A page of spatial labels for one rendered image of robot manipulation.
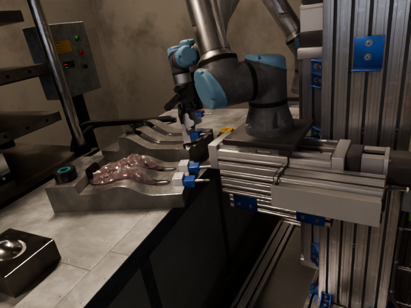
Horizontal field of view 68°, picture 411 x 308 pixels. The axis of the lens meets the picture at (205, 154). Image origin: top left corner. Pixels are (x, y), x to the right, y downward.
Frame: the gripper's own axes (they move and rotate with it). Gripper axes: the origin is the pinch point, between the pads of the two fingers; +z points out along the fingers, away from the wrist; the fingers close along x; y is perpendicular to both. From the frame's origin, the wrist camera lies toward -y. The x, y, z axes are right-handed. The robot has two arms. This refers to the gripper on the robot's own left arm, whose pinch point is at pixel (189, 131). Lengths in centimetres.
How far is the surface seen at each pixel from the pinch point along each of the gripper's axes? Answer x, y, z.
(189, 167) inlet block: -17.3, 6.9, 11.2
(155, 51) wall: 194, -138, -67
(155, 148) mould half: -6.1, -15.5, 4.9
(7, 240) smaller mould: -70, -27, 14
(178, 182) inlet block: -28.7, 8.2, 13.1
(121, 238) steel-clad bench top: -52, -1, 22
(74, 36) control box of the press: 25, -77, -61
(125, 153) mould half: -6.2, -33.7, 5.3
